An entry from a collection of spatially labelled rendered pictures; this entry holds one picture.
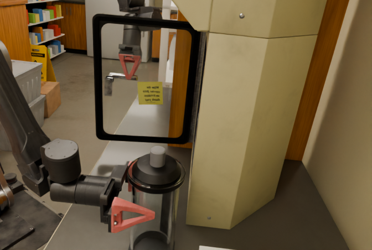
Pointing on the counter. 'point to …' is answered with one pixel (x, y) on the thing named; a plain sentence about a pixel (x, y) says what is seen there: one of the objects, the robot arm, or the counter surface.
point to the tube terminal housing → (252, 88)
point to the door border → (187, 77)
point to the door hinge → (197, 86)
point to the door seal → (99, 81)
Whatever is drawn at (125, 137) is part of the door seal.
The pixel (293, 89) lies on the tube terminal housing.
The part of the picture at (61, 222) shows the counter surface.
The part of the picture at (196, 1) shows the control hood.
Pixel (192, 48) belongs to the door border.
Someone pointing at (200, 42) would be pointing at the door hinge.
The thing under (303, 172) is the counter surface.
